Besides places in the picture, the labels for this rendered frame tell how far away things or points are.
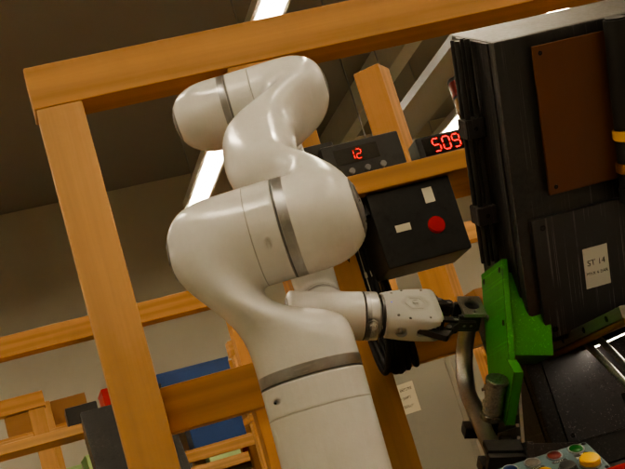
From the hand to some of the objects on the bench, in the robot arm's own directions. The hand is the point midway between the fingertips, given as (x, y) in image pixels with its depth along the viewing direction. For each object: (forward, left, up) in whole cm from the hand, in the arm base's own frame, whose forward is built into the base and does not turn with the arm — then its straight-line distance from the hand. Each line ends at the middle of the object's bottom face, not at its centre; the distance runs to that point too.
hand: (465, 316), depth 203 cm
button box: (-30, +9, -35) cm, 47 cm away
